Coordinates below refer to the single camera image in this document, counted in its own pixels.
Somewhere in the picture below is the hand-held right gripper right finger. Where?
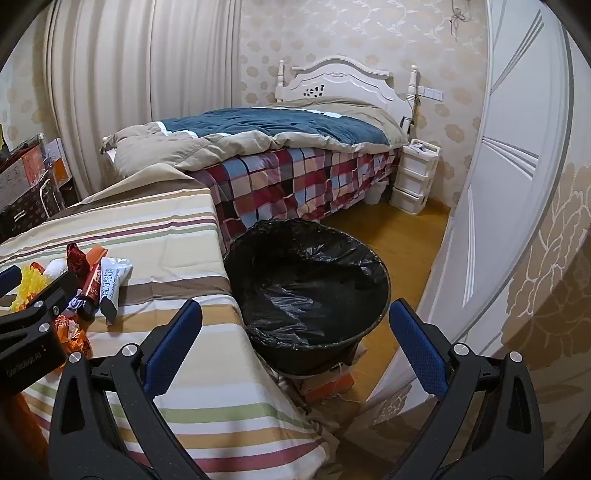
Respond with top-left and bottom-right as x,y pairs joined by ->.
388,299 -> 546,480

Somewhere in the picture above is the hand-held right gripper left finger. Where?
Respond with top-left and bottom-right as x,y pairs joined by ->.
48,299 -> 222,480

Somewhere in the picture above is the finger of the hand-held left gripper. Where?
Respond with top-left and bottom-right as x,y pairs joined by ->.
0,265 -> 23,296
0,271 -> 79,343

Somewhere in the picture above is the yellow foam fruit net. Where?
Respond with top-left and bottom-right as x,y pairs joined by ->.
2,261 -> 51,315

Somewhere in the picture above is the orange snack wrapper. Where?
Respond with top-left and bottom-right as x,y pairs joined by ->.
53,314 -> 93,358

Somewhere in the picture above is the red orange tube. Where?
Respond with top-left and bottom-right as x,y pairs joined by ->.
75,263 -> 103,321

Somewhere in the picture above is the shiny red wrapper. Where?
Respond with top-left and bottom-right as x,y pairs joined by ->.
65,243 -> 93,278

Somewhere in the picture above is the white toothpaste tube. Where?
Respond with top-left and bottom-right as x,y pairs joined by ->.
98,256 -> 134,326

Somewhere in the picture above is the black lined trash bin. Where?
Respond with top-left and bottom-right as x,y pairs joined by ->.
223,219 -> 391,377

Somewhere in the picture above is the dark patterned storage box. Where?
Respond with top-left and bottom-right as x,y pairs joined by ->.
0,185 -> 56,241

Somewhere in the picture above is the flat orange box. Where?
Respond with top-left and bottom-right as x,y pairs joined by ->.
295,364 -> 356,404

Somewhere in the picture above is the striped tablecloth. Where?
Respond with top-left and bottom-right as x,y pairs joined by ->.
0,166 -> 340,480

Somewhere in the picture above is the white and orange cardboard box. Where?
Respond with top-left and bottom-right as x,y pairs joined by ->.
44,137 -> 72,183

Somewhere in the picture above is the small white bin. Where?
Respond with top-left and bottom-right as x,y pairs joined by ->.
365,180 -> 389,205

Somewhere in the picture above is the white plastic drawer unit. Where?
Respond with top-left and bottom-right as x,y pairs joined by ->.
389,138 -> 439,214

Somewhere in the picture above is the checkered bedsheet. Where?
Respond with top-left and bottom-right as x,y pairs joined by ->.
191,145 -> 402,252

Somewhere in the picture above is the white panelled door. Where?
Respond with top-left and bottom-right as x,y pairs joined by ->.
369,0 -> 587,407

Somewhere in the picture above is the beige striped curtain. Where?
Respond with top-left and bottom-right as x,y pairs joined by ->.
44,0 -> 243,199

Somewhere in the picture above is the bed with plaid sheet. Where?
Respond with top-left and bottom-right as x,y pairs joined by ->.
100,96 -> 409,178

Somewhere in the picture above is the hanging charger cable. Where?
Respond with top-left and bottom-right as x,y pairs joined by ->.
401,95 -> 423,139

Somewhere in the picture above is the white wooden bed frame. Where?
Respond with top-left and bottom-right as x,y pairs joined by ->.
274,55 -> 419,116

